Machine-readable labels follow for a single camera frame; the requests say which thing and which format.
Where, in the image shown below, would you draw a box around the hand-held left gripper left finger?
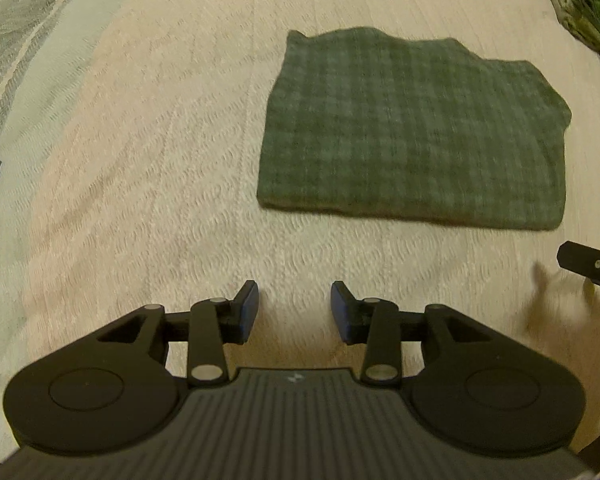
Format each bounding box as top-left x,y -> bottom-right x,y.
97,280 -> 260,388

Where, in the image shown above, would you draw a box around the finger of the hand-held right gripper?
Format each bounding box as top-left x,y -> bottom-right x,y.
556,241 -> 600,291

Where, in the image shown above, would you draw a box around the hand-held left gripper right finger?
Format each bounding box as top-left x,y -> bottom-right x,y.
330,280 -> 486,386

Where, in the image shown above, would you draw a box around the grey plaid shorts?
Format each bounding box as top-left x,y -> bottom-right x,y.
256,26 -> 573,232

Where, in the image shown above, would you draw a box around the pink textured bedspread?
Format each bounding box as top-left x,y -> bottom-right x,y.
0,0 -> 600,456

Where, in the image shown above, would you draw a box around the olive plaid folded cloth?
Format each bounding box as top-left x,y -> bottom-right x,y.
540,0 -> 600,68

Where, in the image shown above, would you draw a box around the grey striped bedsheet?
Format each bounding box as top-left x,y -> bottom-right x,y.
0,0 -> 101,126

